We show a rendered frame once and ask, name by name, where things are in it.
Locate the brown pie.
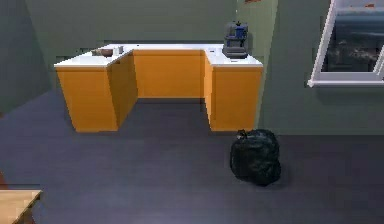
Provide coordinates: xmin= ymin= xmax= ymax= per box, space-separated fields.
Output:
xmin=90 ymin=48 xmax=115 ymax=58

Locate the orange kitchen counter white top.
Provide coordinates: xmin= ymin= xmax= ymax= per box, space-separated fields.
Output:
xmin=53 ymin=43 xmax=264 ymax=134

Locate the black rubbish bag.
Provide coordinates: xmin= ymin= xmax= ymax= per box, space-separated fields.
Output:
xmin=229 ymin=128 xmax=282 ymax=187

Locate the white framed window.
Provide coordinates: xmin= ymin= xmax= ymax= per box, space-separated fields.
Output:
xmin=306 ymin=0 xmax=384 ymax=89

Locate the light wooden table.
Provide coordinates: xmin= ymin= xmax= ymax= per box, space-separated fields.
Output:
xmin=0 ymin=189 xmax=43 ymax=224

